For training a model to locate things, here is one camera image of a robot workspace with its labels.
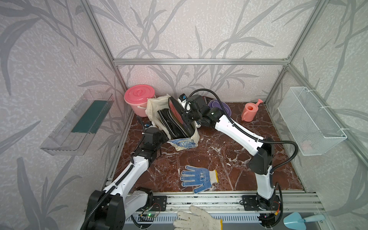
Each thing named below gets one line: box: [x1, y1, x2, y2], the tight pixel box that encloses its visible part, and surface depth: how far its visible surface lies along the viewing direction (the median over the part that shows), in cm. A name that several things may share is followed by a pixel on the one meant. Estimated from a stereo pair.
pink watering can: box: [241, 98, 264, 122], surface depth 105 cm
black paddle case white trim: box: [157, 108, 193, 140], surface depth 91 cm
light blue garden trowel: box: [283, 212, 326, 230], surface depth 70 cm
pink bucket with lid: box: [123, 84, 156, 118], surface depth 103 cm
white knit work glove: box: [172, 205, 223, 230], surface depth 70 cm
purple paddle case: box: [207, 99, 232, 117], surface depth 114 cm
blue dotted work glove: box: [180, 164, 219, 194], surface depth 84 cm
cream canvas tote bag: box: [145, 93, 200, 151], surface depth 91 cm
